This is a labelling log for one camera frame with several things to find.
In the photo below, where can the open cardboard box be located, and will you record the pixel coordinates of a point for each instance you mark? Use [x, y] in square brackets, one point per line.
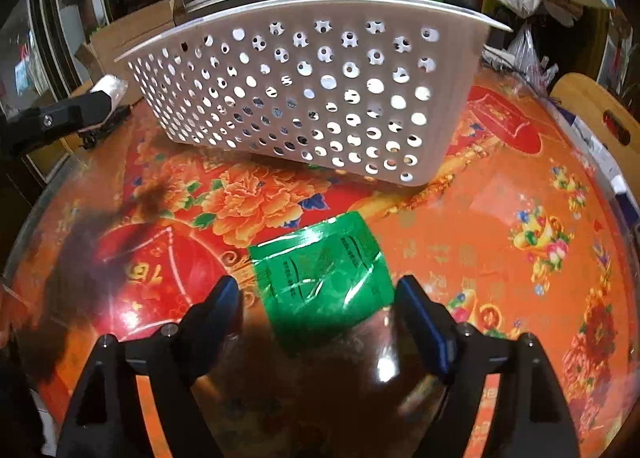
[109, 42]

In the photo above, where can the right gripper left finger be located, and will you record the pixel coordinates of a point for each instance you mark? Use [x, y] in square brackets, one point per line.
[203, 329]

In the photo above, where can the green foil packet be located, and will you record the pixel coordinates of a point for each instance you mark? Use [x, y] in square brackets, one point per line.
[318, 282]

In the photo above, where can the white ribbed ball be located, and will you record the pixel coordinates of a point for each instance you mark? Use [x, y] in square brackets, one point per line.
[114, 87]

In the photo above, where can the black phone stand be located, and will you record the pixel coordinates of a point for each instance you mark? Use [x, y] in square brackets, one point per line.
[90, 138]

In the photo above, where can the white perforated plastic basket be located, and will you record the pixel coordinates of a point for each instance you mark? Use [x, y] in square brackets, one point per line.
[370, 87]

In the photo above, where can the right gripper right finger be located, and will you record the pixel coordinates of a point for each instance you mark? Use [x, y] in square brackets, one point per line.
[430, 326]

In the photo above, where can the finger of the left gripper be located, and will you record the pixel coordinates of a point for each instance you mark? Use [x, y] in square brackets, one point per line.
[36, 127]

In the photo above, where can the right wooden chair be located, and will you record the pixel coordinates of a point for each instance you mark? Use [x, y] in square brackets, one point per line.
[607, 119]

